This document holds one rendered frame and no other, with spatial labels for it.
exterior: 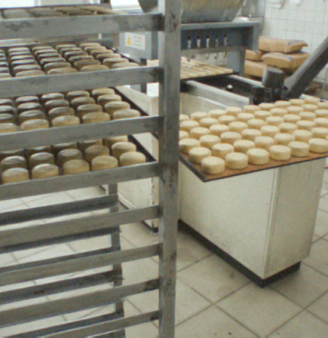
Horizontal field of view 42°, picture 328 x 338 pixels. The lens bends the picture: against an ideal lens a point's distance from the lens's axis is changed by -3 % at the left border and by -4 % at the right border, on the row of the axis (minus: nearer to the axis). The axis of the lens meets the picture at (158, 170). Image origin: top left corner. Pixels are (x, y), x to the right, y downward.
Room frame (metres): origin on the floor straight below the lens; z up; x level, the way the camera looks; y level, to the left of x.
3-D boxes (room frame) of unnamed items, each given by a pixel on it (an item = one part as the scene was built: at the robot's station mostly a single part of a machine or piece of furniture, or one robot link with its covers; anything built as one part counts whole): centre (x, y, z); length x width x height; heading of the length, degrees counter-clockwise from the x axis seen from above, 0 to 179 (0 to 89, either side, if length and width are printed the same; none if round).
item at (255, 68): (5.77, -1.36, 0.32); 0.72 x 0.42 x 0.17; 43
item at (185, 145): (0.98, -0.07, 1.02); 0.05 x 0.05 x 0.02
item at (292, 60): (5.68, -1.70, 0.47); 0.72 x 0.42 x 0.17; 134
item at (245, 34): (2.46, -0.18, 1.01); 0.72 x 0.33 x 0.34; 123
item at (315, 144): (0.96, -0.38, 1.03); 0.05 x 0.05 x 0.02
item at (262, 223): (2.03, -0.45, 0.45); 0.70 x 0.34 x 0.90; 33
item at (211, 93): (2.48, 0.00, 0.87); 2.01 x 0.03 x 0.07; 33
